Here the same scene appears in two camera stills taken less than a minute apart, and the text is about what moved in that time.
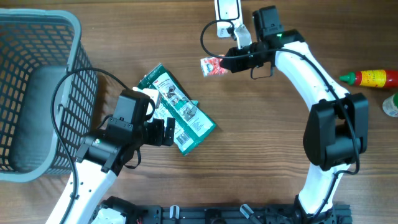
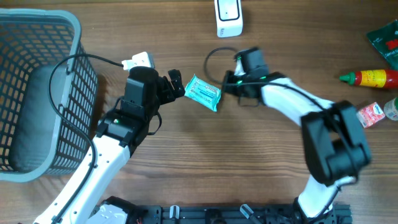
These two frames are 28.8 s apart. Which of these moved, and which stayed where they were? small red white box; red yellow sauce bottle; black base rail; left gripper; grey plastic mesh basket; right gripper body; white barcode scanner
Moved: left gripper; right gripper body; small red white box
Stayed: black base rail; white barcode scanner; grey plastic mesh basket; red yellow sauce bottle
